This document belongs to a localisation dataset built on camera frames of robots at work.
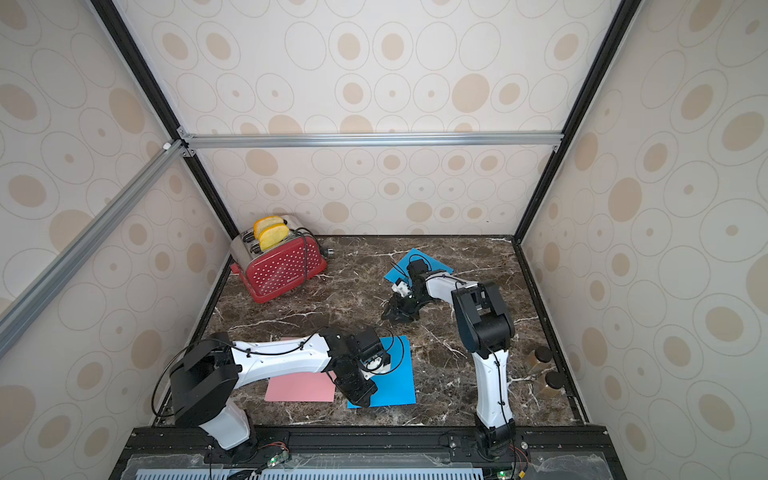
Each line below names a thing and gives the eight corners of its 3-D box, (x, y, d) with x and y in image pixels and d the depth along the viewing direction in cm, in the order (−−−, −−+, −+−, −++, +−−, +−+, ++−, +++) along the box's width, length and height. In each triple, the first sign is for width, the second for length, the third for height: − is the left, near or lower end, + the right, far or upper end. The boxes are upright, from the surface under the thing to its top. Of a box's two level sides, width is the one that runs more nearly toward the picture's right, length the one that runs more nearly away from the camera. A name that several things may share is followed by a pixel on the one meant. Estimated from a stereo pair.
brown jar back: (523, 374, 87) (536, 361, 79) (519, 361, 90) (532, 346, 82) (540, 374, 87) (555, 361, 79) (536, 361, 90) (550, 346, 82)
